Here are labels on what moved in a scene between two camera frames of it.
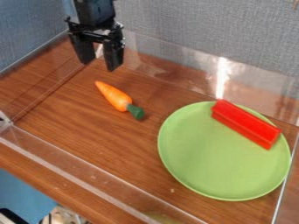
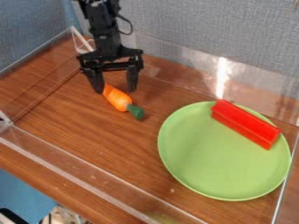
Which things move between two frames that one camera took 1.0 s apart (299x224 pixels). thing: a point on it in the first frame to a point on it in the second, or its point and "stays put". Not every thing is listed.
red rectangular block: (246, 123) stays put
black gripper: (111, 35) to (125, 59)
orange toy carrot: (121, 101) stays put
